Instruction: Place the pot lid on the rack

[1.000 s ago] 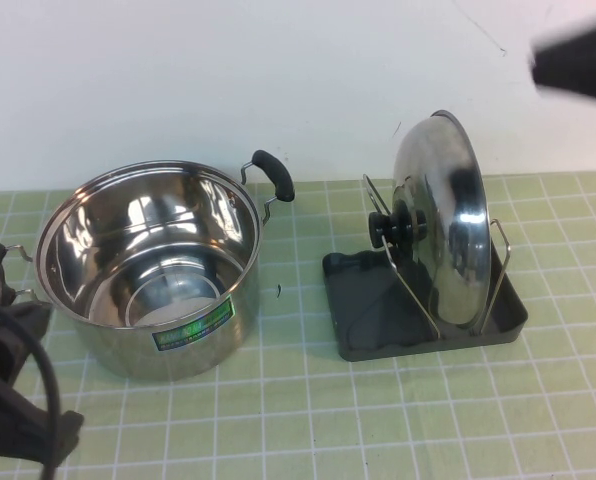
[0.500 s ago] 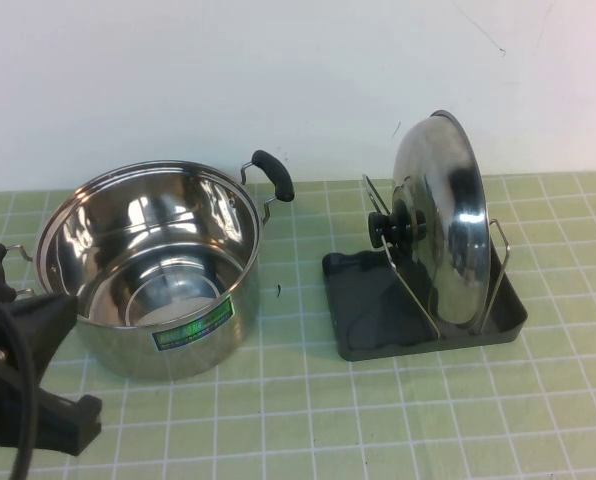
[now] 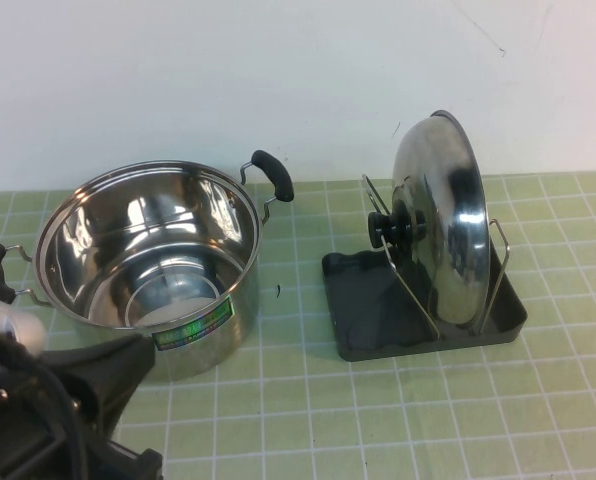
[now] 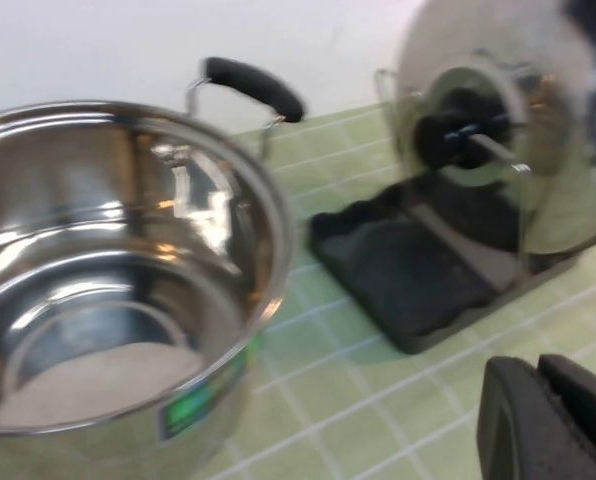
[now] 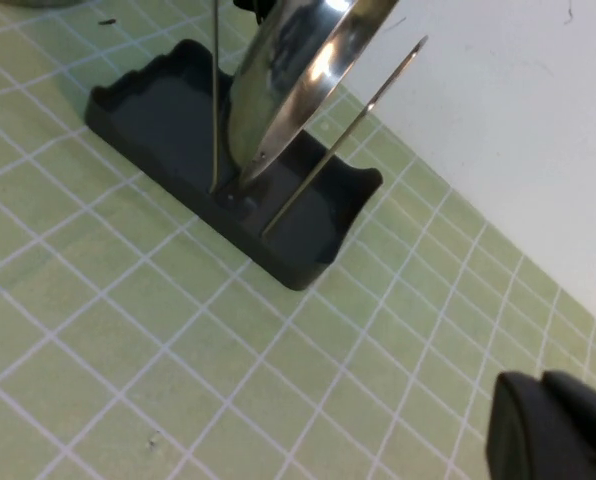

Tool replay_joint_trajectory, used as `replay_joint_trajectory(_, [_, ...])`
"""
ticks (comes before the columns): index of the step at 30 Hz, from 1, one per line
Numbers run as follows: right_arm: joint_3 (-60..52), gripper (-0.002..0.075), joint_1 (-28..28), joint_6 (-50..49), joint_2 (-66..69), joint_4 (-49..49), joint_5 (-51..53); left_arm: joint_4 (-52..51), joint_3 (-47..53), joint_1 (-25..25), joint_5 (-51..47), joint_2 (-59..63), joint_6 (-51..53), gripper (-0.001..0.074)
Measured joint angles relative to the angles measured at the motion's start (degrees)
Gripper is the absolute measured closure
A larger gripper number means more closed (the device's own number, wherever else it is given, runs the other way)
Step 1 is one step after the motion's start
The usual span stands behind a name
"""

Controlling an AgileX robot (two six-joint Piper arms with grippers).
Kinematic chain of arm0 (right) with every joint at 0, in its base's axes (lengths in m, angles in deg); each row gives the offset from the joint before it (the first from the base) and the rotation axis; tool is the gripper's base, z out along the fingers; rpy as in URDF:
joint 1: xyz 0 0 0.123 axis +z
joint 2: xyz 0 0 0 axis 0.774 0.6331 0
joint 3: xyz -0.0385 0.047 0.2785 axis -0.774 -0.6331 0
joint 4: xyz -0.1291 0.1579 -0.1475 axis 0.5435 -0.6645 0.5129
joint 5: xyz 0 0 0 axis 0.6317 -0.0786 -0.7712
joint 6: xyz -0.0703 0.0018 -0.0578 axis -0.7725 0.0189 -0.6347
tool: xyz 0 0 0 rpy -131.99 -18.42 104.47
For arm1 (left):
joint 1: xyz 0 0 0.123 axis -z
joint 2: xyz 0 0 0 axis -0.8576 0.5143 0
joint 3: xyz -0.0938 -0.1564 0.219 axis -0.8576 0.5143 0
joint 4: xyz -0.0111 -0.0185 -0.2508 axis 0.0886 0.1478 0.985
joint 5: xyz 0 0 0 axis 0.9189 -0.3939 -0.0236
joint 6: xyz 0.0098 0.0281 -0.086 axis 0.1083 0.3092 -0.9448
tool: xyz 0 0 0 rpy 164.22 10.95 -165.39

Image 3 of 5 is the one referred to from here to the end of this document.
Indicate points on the small dark debris speck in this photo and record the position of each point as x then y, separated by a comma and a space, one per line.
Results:
278, 291

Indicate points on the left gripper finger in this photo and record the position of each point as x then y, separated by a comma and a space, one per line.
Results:
138, 462
108, 375

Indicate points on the stainless steel pot lid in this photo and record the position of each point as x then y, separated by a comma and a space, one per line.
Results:
438, 210

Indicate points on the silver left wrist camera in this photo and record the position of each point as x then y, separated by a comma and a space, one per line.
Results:
13, 325

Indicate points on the green checkered tablecloth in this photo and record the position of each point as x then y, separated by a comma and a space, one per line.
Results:
328, 410

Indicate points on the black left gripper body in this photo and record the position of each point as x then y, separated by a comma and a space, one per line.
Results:
23, 425

